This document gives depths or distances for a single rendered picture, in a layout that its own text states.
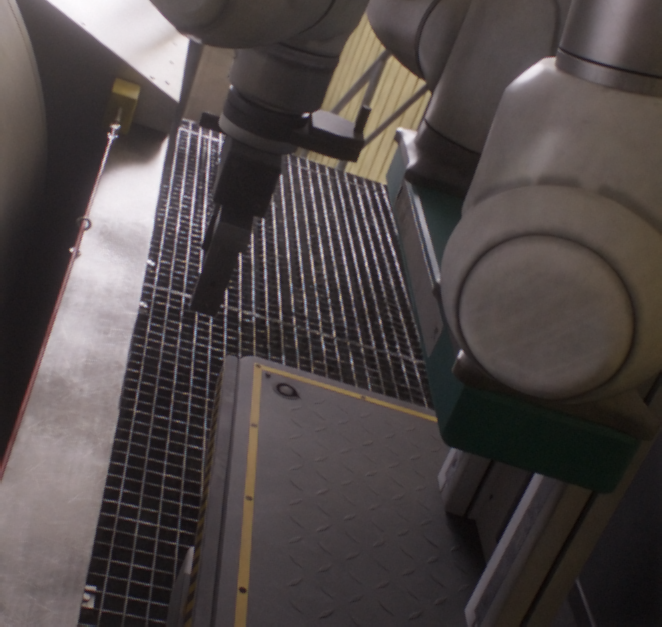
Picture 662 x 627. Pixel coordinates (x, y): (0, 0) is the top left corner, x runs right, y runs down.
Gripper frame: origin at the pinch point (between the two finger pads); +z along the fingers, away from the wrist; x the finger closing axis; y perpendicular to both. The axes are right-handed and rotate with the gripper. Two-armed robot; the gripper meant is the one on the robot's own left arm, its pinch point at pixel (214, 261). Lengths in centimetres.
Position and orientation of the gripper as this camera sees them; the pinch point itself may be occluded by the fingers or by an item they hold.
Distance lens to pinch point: 105.0
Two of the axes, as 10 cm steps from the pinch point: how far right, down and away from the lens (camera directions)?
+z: -3.4, 8.5, 4.0
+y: -9.4, -3.0, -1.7
